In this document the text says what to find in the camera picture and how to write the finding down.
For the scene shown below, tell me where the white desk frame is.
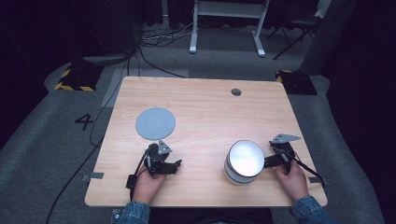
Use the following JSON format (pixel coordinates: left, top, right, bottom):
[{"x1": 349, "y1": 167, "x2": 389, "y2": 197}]
[{"x1": 189, "y1": 0, "x2": 271, "y2": 58}]

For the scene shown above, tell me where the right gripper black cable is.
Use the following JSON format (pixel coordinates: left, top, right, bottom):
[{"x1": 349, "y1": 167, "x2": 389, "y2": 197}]
[{"x1": 279, "y1": 147, "x2": 327, "y2": 189}]

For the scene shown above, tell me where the grey tape strip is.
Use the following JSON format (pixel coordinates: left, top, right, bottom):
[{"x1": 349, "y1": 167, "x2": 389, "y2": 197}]
[{"x1": 81, "y1": 171, "x2": 105, "y2": 182}]

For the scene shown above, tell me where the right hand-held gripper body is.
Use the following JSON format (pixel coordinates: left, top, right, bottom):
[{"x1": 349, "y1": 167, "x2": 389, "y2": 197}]
[{"x1": 269, "y1": 133, "x2": 302, "y2": 173}]

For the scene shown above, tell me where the grey round lid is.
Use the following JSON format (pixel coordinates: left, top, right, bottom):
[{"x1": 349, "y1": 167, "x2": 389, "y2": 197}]
[{"x1": 134, "y1": 106, "x2": 177, "y2": 141}]

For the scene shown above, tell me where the person's right hand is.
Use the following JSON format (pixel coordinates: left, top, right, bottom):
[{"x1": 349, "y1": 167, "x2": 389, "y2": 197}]
[{"x1": 273, "y1": 161, "x2": 310, "y2": 203}]

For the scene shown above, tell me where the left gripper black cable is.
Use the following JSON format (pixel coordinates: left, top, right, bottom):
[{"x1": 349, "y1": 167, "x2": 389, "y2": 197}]
[{"x1": 125, "y1": 149, "x2": 151, "y2": 202}]

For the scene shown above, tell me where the white round cup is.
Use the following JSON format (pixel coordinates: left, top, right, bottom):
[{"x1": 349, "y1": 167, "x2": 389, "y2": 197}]
[{"x1": 223, "y1": 139, "x2": 266, "y2": 187}]

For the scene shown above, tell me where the bundle of floor cables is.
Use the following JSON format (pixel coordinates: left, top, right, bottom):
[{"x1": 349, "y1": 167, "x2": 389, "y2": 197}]
[{"x1": 139, "y1": 21, "x2": 194, "y2": 49}]

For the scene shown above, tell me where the person's dark lap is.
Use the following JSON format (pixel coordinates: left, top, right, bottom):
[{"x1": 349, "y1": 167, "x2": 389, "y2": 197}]
[{"x1": 148, "y1": 206, "x2": 275, "y2": 224}]

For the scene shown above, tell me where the black yellow striped base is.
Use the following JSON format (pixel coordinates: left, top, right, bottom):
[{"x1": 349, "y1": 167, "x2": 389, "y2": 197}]
[
  {"x1": 275, "y1": 69, "x2": 318, "y2": 96},
  {"x1": 53, "y1": 63, "x2": 105, "y2": 93}
]

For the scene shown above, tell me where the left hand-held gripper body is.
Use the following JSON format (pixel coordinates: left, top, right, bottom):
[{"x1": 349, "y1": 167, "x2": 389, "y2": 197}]
[{"x1": 144, "y1": 139, "x2": 173, "y2": 175}]

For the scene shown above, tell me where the person's left hand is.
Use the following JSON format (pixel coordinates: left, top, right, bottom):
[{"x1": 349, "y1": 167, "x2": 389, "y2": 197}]
[{"x1": 132, "y1": 167, "x2": 168, "y2": 205}]

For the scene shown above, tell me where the grey curtain column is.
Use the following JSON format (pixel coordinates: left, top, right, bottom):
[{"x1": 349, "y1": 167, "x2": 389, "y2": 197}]
[{"x1": 299, "y1": 0, "x2": 360, "y2": 77}]

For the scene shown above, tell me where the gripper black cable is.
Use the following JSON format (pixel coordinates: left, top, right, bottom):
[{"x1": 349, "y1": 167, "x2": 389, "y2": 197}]
[
  {"x1": 279, "y1": 147, "x2": 327, "y2": 189},
  {"x1": 125, "y1": 149, "x2": 151, "y2": 202}
]

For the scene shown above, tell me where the long black floor cable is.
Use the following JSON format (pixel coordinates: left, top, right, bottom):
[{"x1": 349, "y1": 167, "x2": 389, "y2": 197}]
[{"x1": 45, "y1": 46, "x2": 188, "y2": 224}]

